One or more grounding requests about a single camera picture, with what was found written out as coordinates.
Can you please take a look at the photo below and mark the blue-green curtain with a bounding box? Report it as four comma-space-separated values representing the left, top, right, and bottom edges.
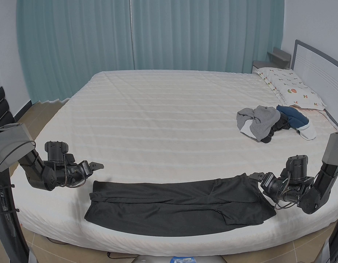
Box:
131, 0, 285, 73
17, 0, 134, 103

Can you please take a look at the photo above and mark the black cable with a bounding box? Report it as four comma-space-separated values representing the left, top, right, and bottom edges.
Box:
107, 252, 138, 259
0, 140, 37, 173

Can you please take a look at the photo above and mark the black garment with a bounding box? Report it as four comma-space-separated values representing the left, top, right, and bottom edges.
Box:
261, 114, 291, 144

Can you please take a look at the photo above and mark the grey bedside table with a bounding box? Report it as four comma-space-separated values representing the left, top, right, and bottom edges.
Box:
252, 47, 291, 73

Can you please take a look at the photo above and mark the dark blue garment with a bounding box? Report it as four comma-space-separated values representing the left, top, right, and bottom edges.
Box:
276, 105, 309, 127

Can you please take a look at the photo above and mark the white printed pillow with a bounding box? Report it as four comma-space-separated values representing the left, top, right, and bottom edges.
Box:
254, 67, 327, 110

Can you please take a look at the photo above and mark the light grey garment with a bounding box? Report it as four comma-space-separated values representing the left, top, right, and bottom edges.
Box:
236, 105, 281, 141

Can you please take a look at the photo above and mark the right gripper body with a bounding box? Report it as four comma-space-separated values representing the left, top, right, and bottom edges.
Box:
260, 172, 284, 199

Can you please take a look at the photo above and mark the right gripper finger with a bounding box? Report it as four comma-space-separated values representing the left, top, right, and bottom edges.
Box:
248, 171, 266, 182

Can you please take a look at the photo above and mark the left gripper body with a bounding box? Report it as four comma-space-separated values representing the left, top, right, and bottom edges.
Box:
71, 160, 93, 184

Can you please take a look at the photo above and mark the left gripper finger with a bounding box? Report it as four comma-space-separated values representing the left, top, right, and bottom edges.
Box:
87, 161, 105, 171

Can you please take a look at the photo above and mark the white garment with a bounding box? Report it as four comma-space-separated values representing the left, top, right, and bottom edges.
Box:
240, 121, 254, 136

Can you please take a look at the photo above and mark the black T-shirt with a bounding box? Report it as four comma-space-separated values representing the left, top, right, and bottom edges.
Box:
84, 173, 277, 236

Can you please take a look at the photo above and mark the bed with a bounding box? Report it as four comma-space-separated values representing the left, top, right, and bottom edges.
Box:
11, 39, 338, 257

